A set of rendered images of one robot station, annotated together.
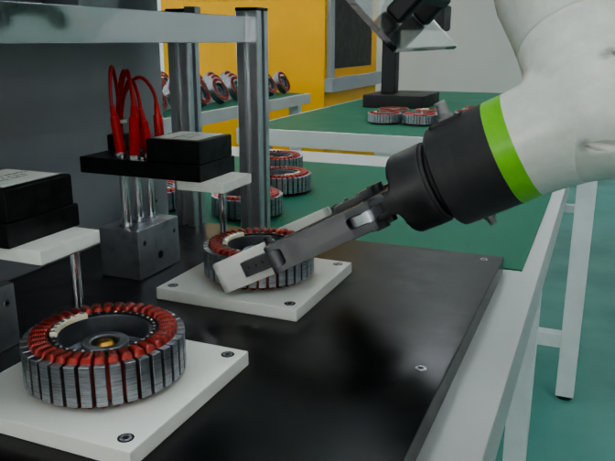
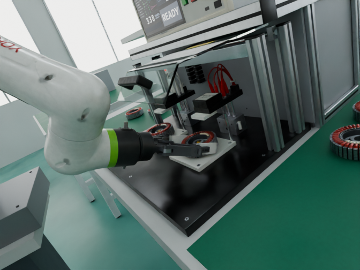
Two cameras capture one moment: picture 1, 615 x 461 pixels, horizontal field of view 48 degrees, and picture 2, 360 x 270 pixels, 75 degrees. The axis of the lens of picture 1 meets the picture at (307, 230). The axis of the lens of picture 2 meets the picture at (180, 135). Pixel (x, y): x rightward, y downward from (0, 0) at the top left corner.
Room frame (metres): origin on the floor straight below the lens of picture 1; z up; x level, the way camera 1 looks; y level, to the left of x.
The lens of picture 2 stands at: (1.05, -0.48, 1.11)
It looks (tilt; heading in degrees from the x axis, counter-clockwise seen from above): 22 degrees down; 129
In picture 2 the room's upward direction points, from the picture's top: 20 degrees counter-clockwise
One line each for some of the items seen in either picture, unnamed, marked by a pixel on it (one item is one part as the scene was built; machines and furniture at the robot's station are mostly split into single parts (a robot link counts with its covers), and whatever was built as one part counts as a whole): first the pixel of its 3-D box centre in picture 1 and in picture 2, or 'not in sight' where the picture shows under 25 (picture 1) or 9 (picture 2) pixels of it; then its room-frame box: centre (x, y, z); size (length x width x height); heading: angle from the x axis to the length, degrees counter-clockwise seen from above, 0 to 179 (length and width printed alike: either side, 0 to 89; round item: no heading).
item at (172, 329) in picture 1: (105, 350); (159, 132); (0.46, 0.14, 0.80); 0.11 x 0.11 x 0.04
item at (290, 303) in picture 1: (259, 279); (201, 150); (0.68, 0.05, 0.78); 0.15 x 0.15 x 0.01; 67
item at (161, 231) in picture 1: (141, 243); (231, 122); (0.73, 0.18, 0.80); 0.08 x 0.05 x 0.06; 157
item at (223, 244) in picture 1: (258, 256); (199, 143); (0.68, 0.05, 0.80); 0.11 x 0.11 x 0.04
